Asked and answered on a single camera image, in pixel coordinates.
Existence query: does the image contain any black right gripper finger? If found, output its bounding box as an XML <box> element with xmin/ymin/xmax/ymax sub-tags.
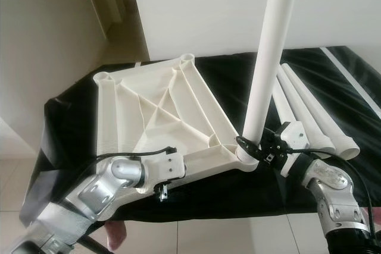
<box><xmin>236</xmin><ymin>136</ymin><xmax>266</xmax><ymax>161</ymax></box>

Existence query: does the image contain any white plastic table leg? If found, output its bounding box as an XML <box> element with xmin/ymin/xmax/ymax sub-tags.
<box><xmin>271</xmin><ymin>79</ymin><xmax>298</xmax><ymax>133</ymax></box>
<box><xmin>283</xmin><ymin>62</ymin><xmax>361</xmax><ymax>159</ymax></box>
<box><xmin>276</xmin><ymin>64</ymin><xmax>337</xmax><ymax>153</ymax></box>
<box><xmin>238</xmin><ymin>0</ymin><xmax>302</xmax><ymax>156</ymax></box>

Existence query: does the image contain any white plastic table top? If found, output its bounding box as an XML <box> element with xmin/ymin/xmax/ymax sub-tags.
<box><xmin>92</xmin><ymin>53</ymin><xmax>266</xmax><ymax>174</ymax></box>

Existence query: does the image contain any pink cloth piece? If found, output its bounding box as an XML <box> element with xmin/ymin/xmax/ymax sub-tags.
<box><xmin>104</xmin><ymin>221</ymin><xmax>126</xmax><ymax>252</ymax></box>

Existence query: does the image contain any black tablecloth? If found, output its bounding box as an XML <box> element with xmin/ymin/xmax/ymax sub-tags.
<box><xmin>19</xmin><ymin>46</ymin><xmax>381</xmax><ymax>231</ymax></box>

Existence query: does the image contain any black metal stand leg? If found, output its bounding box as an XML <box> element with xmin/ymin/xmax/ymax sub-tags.
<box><xmin>80</xmin><ymin>236</ymin><xmax>105</xmax><ymax>254</ymax></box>

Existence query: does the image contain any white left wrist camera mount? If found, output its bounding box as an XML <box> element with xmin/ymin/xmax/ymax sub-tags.
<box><xmin>143</xmin><ymin>147</ymin><xmax>184</xmax><ymax>190</ymax></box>

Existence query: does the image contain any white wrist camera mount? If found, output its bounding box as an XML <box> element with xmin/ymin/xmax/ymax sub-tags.
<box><xmin>143</xmin><ymin>147</ymin><xmax>184</xmax><ymax>190</ymax></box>
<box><xmin>279</xmin><ymin>121</ymin><xmax>311</xmax><ymax>178</ymax></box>

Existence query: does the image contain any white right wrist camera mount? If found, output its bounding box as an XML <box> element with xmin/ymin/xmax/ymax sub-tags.
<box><xmin>279</xmin><ymin>121</ymin><xmax>311</xmax><ymax>178</ymax></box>

